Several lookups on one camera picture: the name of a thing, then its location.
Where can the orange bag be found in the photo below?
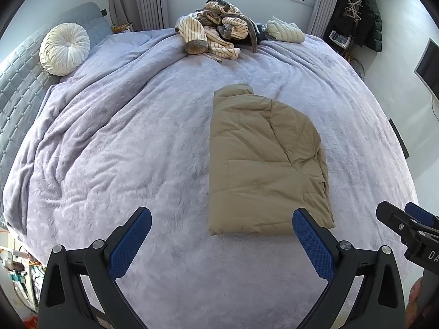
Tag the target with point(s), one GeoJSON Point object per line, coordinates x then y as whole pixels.
{"type": "Point", "coordinates": [32, 324]}

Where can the dark garment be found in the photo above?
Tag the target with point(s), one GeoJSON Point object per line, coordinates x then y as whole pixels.
{"type": "Point", "coordinates": [261, 36]}

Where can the lavender plush blanket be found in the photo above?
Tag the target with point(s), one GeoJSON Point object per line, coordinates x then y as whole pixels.
{"type": "Point", "coordinates": [120, 126]}

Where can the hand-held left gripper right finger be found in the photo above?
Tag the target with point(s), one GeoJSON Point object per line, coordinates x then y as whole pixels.
{"type": "Point", "coordinates": [313, 243]}

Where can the grey curtain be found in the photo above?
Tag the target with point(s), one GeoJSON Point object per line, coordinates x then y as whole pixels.
{"type": "Point", "coordinates": [324, 7]}
{"type": "Point", "coordinates": [147, 0]}

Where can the round white pleated pillow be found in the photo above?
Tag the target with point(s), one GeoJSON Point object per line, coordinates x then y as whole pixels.
{"type": "Point", "coordinates": [65, 49]}

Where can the black hanging coat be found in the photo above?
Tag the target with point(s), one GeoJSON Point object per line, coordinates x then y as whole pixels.
{"type": "Point", "coordinates": [346, 17]}

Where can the cream folded quilted jacket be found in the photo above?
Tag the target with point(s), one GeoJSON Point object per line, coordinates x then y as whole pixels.
{"type": "Point", "coordinates": [284, 30]}

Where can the beige puffer jacket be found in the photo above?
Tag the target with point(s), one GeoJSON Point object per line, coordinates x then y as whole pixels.
{"type": "Point", "coordinates": [260, 171]}

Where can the wall mounted television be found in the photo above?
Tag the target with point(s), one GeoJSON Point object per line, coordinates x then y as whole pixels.
{"type": "Point", "coordinates": [428, 65]}

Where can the grey quilted headboard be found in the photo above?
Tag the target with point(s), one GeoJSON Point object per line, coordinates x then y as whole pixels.
{"type": "Point", "coordinates": [20, 85]}

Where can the dark green hanging puffer coat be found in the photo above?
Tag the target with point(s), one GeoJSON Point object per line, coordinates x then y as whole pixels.
{"type": "Point", "coordinates": [372, 17]}

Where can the person's right hand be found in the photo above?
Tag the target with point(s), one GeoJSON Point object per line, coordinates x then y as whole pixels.
{"type": "Point", "coordinates": [416, 301]}

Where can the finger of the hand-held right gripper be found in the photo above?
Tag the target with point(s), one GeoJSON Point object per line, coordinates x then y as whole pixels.
{"type": "Point", "coordinates": [422, 216]}
{"type": "Point", "coordinates": [392, 216]}

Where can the nightstand with yellow items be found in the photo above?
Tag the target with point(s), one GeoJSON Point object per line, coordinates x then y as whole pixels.
{"type": "Point", "coordinates": [121, 27]}

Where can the printed black white bag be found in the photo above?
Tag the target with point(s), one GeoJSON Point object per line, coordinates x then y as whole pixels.
{"type": "Point", "coordinates": [339, 38]}

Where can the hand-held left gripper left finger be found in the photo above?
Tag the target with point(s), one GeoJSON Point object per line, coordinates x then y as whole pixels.
{"type": "Point", "coordinates": [128, 243]}

